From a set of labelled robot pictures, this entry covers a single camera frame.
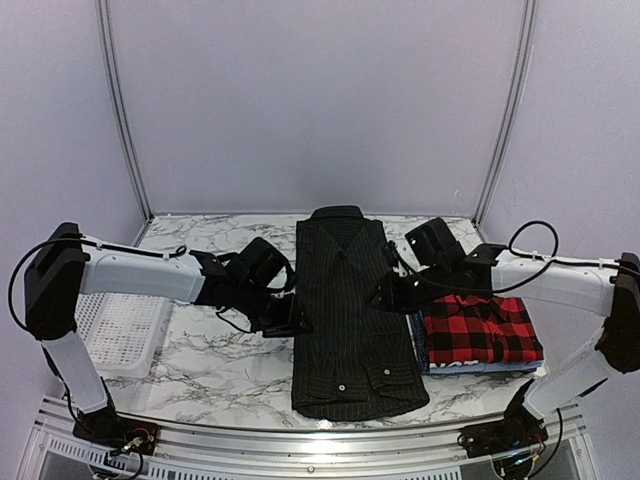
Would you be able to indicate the left aluminium corner post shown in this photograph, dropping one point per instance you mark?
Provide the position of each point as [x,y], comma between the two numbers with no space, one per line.
[116,93]

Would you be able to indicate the aluminium front frame rail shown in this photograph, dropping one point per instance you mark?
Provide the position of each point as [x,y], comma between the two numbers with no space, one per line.
[191,451]

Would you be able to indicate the blue checked folded shirt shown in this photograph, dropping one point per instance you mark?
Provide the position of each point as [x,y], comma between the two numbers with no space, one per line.
[419,338]

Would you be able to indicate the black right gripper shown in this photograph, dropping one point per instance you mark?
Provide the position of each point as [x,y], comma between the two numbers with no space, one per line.
[392,299]

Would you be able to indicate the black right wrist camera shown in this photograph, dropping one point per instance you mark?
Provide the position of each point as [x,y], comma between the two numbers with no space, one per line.
[435,246]

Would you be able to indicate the aluminium corner post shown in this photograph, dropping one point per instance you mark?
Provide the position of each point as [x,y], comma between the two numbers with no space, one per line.
[515,91]
[116,93]

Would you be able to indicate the right aluminium corner post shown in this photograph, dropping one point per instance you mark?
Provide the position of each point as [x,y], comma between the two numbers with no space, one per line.
[515,91]

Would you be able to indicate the black pinstriped long sleeve shirt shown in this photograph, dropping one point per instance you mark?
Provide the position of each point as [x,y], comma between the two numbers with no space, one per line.
[358,364]

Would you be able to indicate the light blue folded shirt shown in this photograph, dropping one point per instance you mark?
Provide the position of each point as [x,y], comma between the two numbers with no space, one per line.
[475,367]

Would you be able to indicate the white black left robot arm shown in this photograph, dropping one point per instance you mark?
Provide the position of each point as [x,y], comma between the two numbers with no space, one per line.
[54,273]

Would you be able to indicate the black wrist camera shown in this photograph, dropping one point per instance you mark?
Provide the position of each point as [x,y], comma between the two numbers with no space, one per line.
[435,246]
[260,262]

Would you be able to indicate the red black plaid shirt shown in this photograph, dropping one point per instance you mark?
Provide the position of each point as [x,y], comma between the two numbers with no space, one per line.
[474,330]

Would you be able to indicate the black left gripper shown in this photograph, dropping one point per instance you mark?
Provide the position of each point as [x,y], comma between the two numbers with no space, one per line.
[286,324]

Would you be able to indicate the white plastic laundry basket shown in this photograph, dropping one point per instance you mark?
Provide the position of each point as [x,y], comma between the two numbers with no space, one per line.
[121,331]

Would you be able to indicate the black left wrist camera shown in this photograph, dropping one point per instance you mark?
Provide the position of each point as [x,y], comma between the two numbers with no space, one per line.
[260,262]

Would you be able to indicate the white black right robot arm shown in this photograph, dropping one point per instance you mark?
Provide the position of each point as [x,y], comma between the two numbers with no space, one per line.
[604,288]

